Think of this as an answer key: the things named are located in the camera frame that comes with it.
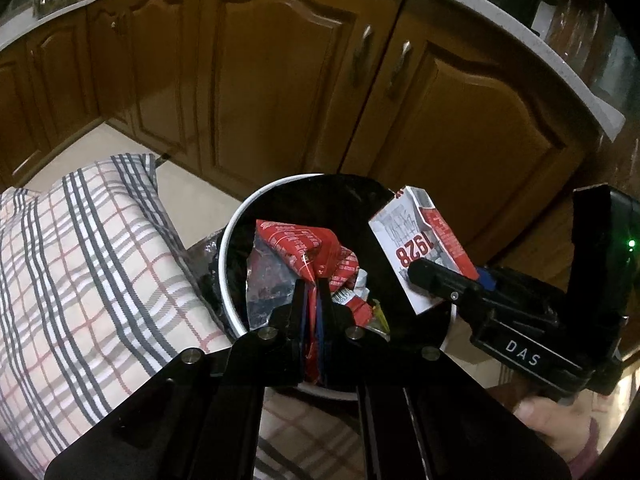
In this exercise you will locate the person's right hand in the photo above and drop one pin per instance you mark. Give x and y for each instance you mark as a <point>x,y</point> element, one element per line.
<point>550,425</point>

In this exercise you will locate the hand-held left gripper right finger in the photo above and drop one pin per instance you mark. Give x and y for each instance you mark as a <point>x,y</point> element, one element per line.
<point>325,340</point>

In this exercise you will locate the plaid blanket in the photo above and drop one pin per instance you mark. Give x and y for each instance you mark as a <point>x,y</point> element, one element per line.
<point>85,270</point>

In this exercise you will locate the person's right forearm pink sleeve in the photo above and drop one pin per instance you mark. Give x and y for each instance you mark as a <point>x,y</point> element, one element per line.
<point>585,455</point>

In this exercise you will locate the yellow green wrapper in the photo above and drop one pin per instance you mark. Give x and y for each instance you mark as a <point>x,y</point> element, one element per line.
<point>378,314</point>

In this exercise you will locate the brown wooden kitchen cabinet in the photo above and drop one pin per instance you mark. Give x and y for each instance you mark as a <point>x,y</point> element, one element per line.
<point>280,75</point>

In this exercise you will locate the black bin liner bag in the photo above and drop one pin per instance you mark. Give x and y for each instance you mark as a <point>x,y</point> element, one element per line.
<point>350,210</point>

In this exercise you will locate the red foil snack bag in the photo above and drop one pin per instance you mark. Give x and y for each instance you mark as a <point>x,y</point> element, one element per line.
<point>300,250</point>

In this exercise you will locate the white round trash bin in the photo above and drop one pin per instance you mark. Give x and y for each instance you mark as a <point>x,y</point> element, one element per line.
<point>227,280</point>

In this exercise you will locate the white and red carton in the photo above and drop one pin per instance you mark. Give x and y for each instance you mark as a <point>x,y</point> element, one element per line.
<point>415,240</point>

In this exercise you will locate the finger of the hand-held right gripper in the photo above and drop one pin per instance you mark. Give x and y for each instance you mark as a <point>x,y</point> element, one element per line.
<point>486,280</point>
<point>440,282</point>

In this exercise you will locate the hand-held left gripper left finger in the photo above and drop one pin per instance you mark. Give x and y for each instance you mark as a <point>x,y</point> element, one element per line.
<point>298,330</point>

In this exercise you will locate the plastic wrapped door frame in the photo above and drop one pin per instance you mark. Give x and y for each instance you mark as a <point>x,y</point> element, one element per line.
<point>585,35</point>

